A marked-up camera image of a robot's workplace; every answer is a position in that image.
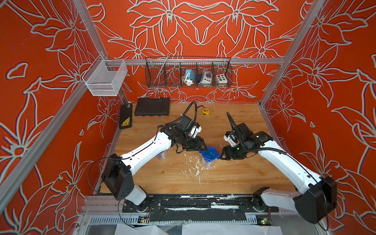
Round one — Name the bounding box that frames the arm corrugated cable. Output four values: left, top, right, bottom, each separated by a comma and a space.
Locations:
226, 111, 330, 231
157, 101, 198, 128

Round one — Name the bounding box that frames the aluminium frame post left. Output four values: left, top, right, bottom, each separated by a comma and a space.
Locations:
74, 1, 128, 104

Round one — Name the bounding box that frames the grey device in basket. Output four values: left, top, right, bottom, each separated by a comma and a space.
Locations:
196, 70, 212, 87

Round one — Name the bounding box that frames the yellow tape measure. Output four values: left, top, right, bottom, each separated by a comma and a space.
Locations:
202, 108, 210, 116

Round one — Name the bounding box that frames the aluminium crossbar back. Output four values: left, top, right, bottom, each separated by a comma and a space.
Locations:
105, 57, 285, 67

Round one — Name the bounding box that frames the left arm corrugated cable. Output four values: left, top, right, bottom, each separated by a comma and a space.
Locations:
157, 101, 198, 128

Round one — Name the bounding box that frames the clear plastic container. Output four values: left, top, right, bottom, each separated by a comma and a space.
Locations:
157, 150, 168, 160
202, 160, 214, 169

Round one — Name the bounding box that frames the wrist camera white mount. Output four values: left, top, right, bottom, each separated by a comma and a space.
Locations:
177, 115, 202, 138
224, 131, 239, 147

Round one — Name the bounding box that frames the black wire wall basket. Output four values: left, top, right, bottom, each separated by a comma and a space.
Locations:
145, 56, 233, 88

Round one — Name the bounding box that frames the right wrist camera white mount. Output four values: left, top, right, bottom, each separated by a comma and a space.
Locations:
224, 131, 239, 147

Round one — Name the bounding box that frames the black box yellow label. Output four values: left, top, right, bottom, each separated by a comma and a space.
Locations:
118, 103, 133, 130

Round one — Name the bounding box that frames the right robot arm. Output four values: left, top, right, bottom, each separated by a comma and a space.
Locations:
220, 130, 337, 224

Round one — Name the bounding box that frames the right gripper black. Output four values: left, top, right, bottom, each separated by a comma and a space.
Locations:
217, 141, 248, 160

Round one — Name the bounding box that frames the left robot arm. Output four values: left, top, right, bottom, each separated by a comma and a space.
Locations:
102, 127, 206, 206

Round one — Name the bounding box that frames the blue lid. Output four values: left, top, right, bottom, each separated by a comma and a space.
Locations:
199, 146, 220, 163

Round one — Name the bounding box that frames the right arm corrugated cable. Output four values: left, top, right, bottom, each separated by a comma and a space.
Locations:
226, 111, 330, 231

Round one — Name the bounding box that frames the aluminium frame post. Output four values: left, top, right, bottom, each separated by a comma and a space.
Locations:
259, 1, 325, 108
74, 1, 128, 104

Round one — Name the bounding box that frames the aluminium frame post right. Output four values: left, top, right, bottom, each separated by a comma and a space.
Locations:
259, 1, 325, 108

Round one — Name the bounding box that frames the white button box in basket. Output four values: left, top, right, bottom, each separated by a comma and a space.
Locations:
215, 73, 228, 88

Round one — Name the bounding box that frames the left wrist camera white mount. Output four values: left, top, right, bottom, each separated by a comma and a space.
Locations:
177, 115, 202, 138

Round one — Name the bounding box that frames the blue white item in basket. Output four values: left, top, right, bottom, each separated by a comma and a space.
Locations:
181, 70, 196, 86

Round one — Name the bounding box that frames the white wire basket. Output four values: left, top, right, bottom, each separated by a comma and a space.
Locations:
83, 59, 128, 97

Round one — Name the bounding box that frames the black tool case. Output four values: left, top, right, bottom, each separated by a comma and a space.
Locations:
134, 98, 170, 117

